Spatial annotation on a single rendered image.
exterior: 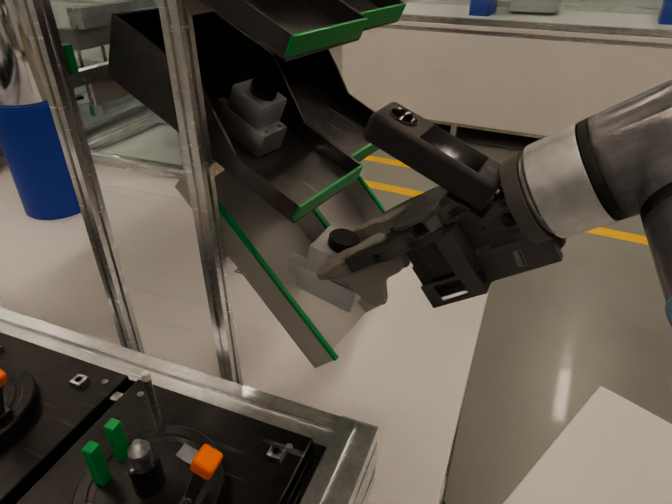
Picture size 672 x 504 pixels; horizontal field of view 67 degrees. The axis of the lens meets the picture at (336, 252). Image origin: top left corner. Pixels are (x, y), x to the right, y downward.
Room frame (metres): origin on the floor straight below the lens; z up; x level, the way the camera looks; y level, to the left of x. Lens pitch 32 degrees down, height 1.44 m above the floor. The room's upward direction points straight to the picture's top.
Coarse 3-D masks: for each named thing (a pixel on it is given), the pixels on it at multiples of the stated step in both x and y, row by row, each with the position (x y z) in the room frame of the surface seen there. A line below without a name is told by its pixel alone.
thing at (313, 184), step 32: (128, 32) 0.56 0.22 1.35; (160, 32) 0.64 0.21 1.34; (224, 32) 0.66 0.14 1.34; (128, 64) 0.57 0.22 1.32; (160, 64) 0.54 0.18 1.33; (224, 64) 0.67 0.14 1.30; (256, 64) 0.64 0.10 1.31; (160, 96) 0.55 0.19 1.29; (224, 96) 0.63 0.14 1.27; (288, 96) 0.62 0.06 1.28; (288, 128) 0.62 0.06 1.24; (224, 160) 0.50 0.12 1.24; (256, 160) 0.53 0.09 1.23; (288, 160) 0.55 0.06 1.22; (320, 160) 0.58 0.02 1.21; (352, 160) 0.57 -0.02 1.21; (256, 192) 0.48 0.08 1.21; (288, 192) 0.50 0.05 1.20; (320, 192) 0.49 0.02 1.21
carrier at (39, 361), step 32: (32, 352) 0.50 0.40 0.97; (32, 384) 0.42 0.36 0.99; (64, 384) 0.44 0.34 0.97; (96, 384) 0.44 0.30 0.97; (128, 384) 0.45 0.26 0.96; (0, 416) 0.37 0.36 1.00; (32, 416) 0.39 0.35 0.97; (64, 416) 0.39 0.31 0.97; (96, 416) 0.40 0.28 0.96; (0, 448) 0.35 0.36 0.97; (32, 448) 0.35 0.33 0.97; (64, 448) 0.36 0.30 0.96; (0, 480) 0.31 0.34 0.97; (32, 480) 0.32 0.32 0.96
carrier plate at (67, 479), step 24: (120, 408) 0.40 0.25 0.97; (144, 408) 0.40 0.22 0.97; (168, 408) 0.40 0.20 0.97; (192, 408) 0.40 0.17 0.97; (216, 408) 0.40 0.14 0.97; (96, 432) 0.37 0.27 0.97; (216, 432) 0.37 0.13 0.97; (240, 432) 0.37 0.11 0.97; (264, 432) 0.37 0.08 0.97; (288, 432) 0.37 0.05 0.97; (72, 456) 0.34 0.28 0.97; (240, 456) 0.34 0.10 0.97; (264, 456) 0.34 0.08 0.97; (288, 456) 0.34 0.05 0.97; (48, 480) 0.31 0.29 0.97; (72, 480) 0.31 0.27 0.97; (240, 480) 0.31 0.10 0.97; (264, 480) 0.31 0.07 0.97; (288, 480) 0.31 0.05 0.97
